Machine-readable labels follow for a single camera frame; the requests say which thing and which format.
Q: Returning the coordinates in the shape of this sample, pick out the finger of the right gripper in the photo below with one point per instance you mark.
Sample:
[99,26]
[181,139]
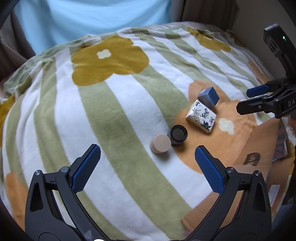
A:
[257,90]
[255,105]

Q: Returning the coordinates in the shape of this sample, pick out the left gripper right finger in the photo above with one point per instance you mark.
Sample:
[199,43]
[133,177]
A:
[223,182]

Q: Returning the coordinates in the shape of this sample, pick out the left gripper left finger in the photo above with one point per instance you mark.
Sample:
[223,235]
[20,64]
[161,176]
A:
[71,180]

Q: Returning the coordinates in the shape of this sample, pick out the dark blue small box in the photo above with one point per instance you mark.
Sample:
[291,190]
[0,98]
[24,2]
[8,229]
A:
[208,97]

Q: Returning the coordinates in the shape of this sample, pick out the black round jar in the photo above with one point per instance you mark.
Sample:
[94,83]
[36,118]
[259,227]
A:
[177,134]

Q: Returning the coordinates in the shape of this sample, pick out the brown cardboard box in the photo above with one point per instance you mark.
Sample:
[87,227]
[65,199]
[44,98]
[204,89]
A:
[267,149]

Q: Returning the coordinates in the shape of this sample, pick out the beige round lid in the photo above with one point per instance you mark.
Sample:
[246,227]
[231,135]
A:
[160,144]

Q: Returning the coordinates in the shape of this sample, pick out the right brown curtain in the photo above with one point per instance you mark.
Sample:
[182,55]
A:
[221,13]

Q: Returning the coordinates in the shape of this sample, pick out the brown curtain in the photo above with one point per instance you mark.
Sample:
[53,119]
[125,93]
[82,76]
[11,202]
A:
[15,49]
[221,13]

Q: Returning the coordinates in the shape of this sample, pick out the floral striped fleece blanket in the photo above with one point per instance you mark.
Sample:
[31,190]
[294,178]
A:
[119,91]

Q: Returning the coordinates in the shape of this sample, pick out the left brown curtain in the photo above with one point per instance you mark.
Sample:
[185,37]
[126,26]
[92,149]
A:
[15,49]

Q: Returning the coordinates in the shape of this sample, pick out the light blue hanging sheet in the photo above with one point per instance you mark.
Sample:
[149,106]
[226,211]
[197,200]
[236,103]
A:
[49,23]

